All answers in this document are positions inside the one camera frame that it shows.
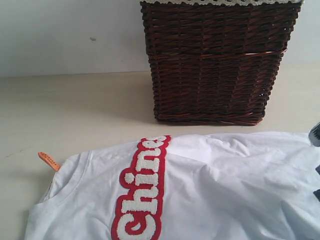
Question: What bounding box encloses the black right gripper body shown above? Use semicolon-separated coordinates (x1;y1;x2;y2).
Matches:
308;124;320;146

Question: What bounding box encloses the white t-shirt red lettering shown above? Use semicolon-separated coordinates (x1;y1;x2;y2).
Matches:
25;132;320;240

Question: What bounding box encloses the dark brown wicker basket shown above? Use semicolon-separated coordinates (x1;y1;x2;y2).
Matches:
140;2;303;126

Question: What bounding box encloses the orange perforated strap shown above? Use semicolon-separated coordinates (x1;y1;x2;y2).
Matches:
37;151;61;173

